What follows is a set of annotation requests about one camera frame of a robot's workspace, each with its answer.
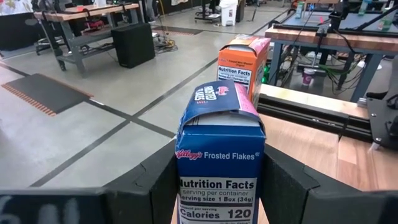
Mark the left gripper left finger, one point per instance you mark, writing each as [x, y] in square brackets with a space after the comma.
[140, 193]

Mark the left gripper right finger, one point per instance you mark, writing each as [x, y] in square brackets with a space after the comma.
[295, 199]

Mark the blue Frosted Flakes box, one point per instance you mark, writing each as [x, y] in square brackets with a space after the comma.
[217, 149]

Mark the orange Frosted Mini Wheats box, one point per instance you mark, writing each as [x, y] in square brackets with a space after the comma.
[236, 59]

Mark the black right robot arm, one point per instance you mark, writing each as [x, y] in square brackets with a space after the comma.
[395, 81]

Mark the purple white cup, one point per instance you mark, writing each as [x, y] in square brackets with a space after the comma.
[308, 77]

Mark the black floor mat orange edge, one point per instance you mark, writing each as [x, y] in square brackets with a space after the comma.
[180, 30]
[46, 93]

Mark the black cabinet box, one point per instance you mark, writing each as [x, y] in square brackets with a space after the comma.
[133, 46]

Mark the grey-legged workbench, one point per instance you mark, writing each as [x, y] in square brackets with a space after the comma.
[311, 37]

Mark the green white carton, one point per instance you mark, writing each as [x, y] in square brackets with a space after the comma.
[300, 9]

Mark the black background robot rig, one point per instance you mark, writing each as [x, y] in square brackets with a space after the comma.
[337, 14]

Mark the wooden top grey workbench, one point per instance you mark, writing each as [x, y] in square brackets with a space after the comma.
[62, 15]

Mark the black rolling stand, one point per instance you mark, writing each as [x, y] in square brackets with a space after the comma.
[204, 9]

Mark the white trash bin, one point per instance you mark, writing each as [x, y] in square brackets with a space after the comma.
[228, 14]

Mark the colourful patterned white cloth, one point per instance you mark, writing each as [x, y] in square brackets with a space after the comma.
[15, 6]

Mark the black aluminium table frame rails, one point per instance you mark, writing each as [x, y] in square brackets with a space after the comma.
[311, 118]

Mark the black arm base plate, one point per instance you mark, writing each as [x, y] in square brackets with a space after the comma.
[381, 124]

